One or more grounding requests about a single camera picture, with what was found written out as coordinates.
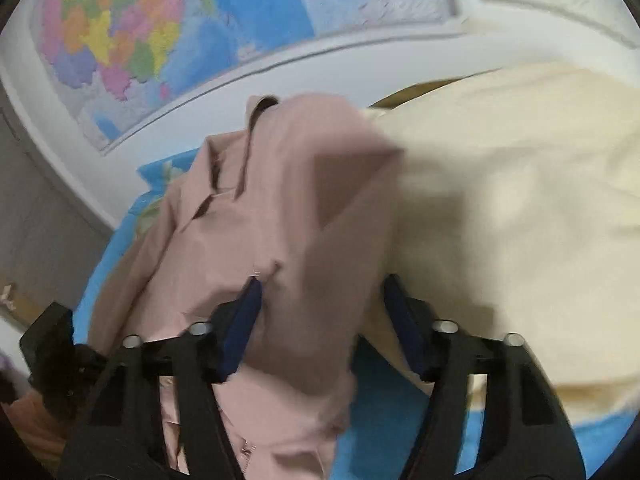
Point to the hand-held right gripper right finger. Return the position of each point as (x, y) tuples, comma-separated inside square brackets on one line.
[(401, 321)]

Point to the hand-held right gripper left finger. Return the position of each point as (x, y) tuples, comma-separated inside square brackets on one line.
[(244, 321)]

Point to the pink jacket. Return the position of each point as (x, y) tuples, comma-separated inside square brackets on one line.
[(280, 210)]

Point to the cream garment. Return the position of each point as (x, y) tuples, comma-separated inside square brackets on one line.
[(510, 220)]

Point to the blue map-print sheet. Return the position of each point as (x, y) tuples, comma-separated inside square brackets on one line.
[(395, 415)]

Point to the grey cabinet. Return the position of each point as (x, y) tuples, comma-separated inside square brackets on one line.
[(40, 210)]

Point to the olive brown cloth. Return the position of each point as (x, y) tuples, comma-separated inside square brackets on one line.
[(425, 91)]

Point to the colourful wall map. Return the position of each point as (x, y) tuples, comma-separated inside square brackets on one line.
[(165, 30)]

